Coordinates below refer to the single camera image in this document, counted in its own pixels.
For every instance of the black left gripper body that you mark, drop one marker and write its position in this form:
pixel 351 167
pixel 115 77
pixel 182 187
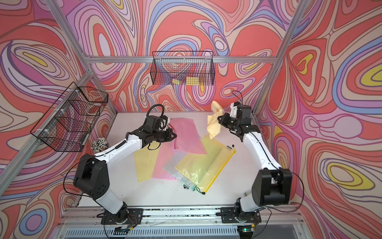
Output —
pixel 159 136

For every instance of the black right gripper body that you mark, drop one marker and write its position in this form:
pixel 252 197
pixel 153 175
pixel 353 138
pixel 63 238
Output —
pixel 236 122

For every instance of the yellow microfiber cloth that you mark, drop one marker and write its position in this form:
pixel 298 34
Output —
pixel 214 127

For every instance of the pink mesh document bag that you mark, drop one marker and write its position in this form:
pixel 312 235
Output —
pixel 188 139

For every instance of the yellow mesh document bag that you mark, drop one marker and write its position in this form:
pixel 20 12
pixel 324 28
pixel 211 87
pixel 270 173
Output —
pixel 203 169

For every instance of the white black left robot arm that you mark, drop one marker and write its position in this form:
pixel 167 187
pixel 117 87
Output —
pixel 92 174

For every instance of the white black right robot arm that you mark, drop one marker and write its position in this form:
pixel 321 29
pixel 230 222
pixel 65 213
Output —
pixel 272 185

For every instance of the pale yellow document bag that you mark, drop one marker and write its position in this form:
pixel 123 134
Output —
pixel 145 161

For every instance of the clear mesh document bag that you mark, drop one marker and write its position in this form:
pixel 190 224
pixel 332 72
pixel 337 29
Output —
pixel 173 167

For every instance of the black wire basket back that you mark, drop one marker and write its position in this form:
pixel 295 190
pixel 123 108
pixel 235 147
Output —
pixel 183 68

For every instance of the black wire basket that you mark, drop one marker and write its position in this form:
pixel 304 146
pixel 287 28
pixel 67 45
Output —
pixel 67 124
pixel 183 68

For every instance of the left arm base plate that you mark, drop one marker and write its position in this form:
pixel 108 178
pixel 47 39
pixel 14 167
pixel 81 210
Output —
pixel 126 216

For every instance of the black wire basket left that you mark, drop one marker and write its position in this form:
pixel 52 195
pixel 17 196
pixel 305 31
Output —
pixel 67 124

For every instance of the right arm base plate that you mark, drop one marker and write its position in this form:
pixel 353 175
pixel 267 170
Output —
pixel 230 215

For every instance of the aluminium frame rail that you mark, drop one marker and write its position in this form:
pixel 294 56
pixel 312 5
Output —
pixel 47 46

